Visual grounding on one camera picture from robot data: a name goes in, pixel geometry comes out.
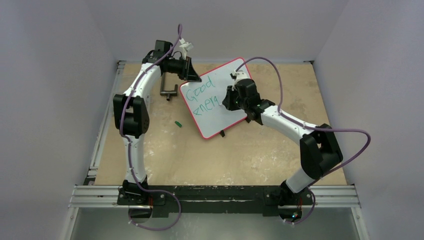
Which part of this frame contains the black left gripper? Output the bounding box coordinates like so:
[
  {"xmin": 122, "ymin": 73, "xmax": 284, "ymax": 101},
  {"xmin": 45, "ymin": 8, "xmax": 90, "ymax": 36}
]
[{"xmin": 166, "ymin": 56, "xmax": 202, "ymax": 82}]

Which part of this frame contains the pink framed whiteboard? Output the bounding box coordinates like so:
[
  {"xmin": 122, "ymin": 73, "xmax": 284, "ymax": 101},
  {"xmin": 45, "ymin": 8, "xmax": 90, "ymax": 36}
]
[{"xmin": 179, "ymin": 57, "xmax": 247, "ymax": 139}]

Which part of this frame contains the green marker cap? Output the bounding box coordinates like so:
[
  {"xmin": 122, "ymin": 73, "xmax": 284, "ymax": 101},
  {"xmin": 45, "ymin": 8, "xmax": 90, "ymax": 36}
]
[{"xmin": 174, "ymin": 121, "xmax": 183, "ymax": 128}]

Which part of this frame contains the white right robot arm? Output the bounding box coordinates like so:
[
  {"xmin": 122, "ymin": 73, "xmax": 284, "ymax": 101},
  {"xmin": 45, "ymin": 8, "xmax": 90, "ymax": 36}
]
[{"xmin": 222, "ymin": 78, "xmax": 343, "ymax": 204}]

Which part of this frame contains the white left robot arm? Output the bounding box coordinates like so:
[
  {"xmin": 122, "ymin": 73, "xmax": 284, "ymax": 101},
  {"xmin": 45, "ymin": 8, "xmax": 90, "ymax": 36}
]
[{"xmin": 112, "ymin": 39, "xmax": 201, "ymax": 205}]

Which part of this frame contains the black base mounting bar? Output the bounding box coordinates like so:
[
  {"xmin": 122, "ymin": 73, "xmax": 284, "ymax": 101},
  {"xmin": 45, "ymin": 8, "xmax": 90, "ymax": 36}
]
[{"xmin": 117, "ymin": 185, "xmax": 313, "ymax": 219}]

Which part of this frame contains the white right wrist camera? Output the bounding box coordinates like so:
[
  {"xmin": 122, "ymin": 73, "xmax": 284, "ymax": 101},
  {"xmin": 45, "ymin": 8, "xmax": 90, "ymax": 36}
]
[{"xmin": 230, "ymin": 70, "xmax": 250, "ymax": 91}]

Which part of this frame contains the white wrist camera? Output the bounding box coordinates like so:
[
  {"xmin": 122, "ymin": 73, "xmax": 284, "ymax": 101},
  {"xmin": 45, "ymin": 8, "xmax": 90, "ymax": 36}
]
[
  {"xmin": 230, "ymin": 70, "xmax": 250, "ymax": 91},
  {"xmin": 179, "ymin": 38, "xmax": 194, "ymax": 59}
]

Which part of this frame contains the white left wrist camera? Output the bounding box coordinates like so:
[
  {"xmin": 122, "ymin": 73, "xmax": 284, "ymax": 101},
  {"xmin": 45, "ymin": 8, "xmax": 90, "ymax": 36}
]
[{"xmin": 179, "ymin": 38, "xmax": 194, "ymax": 59}]

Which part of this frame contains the dark metal pipe bracket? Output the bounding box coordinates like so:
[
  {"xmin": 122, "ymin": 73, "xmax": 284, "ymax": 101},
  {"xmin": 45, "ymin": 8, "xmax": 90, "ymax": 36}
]
[{"xmin": 160, "ymin": 73, "xmax": 178, "ymax": 101}]

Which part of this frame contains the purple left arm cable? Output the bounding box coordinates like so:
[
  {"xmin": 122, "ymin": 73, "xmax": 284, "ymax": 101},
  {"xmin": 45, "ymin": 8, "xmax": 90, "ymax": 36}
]
[{"xmin": 119, "ymin": 23, "xmax": 182, "ymax": 232}]

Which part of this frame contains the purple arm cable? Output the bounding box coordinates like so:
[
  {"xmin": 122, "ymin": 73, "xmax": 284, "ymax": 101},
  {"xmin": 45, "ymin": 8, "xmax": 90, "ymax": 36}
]
[
  {"xmin": 119, "ymin": 23, "xmax": 182, "ymax": 232},
  {"xmin": 235, "ymin": 56, "xmax": 372, "ymax": 226}
]

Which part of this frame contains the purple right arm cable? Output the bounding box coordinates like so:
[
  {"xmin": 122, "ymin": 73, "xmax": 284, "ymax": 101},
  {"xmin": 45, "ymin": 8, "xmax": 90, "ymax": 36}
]
[{"xmin": 235, "ymin": 56, "xmax": 372, "ymax": 226}]

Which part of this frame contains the aluminium frame rail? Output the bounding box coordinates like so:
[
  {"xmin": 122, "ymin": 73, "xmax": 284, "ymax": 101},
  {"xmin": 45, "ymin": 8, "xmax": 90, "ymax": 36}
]
[{"xmin": 70, "ymin": 63, "xmax": 359, "ymax": 211}]

